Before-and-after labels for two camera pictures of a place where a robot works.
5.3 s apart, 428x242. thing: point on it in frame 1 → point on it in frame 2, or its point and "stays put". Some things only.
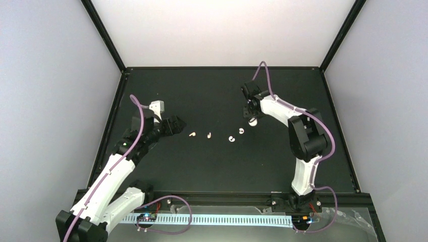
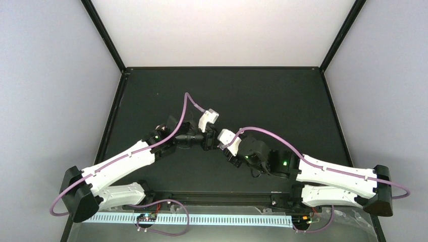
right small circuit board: (301, 221) stays put
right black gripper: (246, 115) → (227, 153)
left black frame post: (104, 34) stays put
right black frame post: (352, 16) stays put
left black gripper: (176, 129) → (211, 134)
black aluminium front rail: (327, 196) stays put
